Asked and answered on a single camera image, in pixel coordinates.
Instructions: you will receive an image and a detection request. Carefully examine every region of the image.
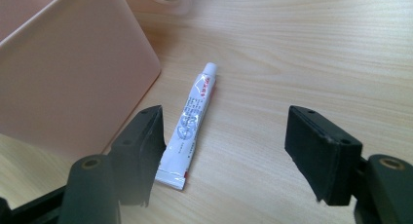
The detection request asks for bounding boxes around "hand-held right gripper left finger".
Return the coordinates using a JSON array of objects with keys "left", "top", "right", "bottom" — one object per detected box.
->
[{"left": 108, "top": 104, "right": 168, "bottom": 208}]

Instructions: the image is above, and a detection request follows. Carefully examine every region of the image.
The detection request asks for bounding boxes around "white ointment tube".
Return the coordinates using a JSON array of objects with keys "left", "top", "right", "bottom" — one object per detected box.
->
[{"left": 154, "top": 61, "right": 218, "bottom": 191}]

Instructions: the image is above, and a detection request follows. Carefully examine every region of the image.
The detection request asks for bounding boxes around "pink plastic storage box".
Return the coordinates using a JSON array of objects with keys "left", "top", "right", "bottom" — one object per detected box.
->
[{"left": 0, "top": 0, "right": 163, "bottom": 160}]

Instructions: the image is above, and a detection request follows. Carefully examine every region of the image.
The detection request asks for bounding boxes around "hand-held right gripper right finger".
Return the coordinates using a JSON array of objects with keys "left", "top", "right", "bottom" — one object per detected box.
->
[{"left": 284, "top": 105, "right": 363, "bottom": 206}]

